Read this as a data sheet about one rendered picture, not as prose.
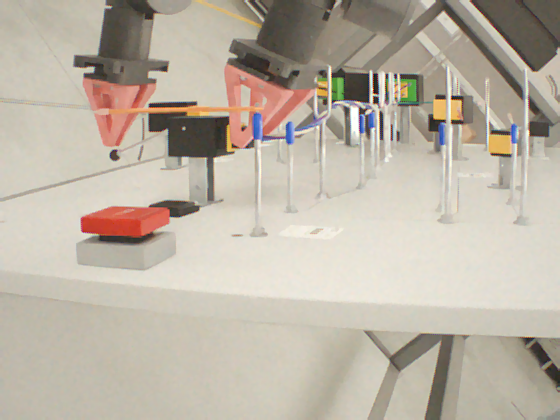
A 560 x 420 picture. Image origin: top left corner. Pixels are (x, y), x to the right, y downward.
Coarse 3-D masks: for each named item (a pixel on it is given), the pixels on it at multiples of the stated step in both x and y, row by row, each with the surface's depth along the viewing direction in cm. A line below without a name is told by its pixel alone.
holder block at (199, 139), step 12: (168, 120) 74; (180, 120) 73; (192, 120) 73; (204, 120) 72; (216, 120) 72; (228, 120) 74; (168, 132) 74; (180, 132) 74; (192, 132) 73; (204, 132) 73; (216, 132) 72; (168, 144) 74; (180, 144) 74; (192, 144) 73; (204, 144) 73; (216, 144) 72; (180, 156) 74; (192, 156) 74; (204, 156) 73; (216, 156) 73
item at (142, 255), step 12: (84, 240) 51; (96, 240) 51; (144, 240) 51; (156, 240) 51; (168, 240) 53; (84, 252) 50; (96, 252) 50; (108, 252) 50; (120, 252) 49; (132, 252) 49; (144, 252) 49; (156, 252) 51; (168, 252) 53; (96, 264) 50; (108, 264) 50; (120, 264) 49; (132, 264) 49; (144, 264) 49
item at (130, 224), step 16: (112, 208) 53; (128, 208) 53; (144, 208) 53; (160, 208) 53; (96, 224) 50; (112, 224) 49; (128, 224) 49; (144, 224) 49; (160, 224) 52; (112, 240) 51; (128, 240) 50
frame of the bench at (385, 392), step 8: (368, 336) 162; (376, 336) 165; (376, 344) 162; (384, 352) 162; (392, 368) 159; (384, 376) 153; (392, 376) 156; (384, 384) 149; (392, 384) 153; (384, 392) 146; (392, 392) 150; (376, 400) 141; (384, 400) 144; (376, 408) 138; (384, 408) 141; (368, 416) 133; (376, 416) 135; (384, 416) 138
